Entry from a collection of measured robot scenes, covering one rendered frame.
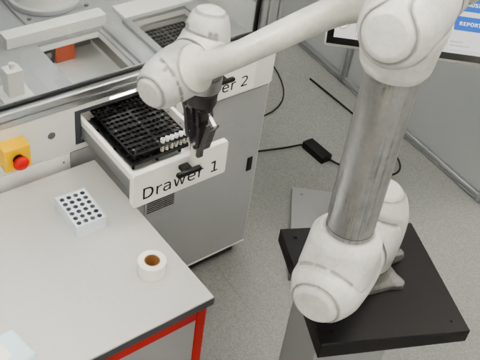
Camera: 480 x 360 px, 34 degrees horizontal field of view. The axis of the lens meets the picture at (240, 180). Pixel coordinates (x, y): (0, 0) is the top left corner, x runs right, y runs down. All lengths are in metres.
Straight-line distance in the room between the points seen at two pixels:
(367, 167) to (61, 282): 0.81
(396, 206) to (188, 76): 0.54
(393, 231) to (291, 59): 2.49
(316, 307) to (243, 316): 1.23
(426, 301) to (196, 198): 0.99
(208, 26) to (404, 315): 0.80
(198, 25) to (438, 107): 2.03
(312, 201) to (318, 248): 1.66
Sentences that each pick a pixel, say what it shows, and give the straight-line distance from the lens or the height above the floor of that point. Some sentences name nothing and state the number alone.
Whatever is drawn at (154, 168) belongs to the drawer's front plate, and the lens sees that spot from 1.93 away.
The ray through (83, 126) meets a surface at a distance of 2.13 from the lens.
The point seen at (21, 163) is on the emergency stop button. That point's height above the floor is 0.88.
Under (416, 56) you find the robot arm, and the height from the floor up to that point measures 1.56.
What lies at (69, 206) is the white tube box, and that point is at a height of 0.80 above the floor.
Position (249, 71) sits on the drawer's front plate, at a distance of 2.38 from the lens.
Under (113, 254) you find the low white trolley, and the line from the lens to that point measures 1.94.
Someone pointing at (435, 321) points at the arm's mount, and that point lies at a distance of 1.90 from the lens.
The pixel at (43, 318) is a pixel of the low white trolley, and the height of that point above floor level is 0.76.
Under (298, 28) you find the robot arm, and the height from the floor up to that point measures 1.42.
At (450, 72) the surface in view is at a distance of 3.48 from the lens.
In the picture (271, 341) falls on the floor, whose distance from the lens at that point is 2.77.
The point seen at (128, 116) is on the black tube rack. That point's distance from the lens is 2.13.
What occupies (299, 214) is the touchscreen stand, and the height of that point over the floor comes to 0.03.
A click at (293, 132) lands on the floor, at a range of 3.63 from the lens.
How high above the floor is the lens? 2.19
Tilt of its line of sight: 41 degrees down
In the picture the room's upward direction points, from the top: 9 degrees clockwise
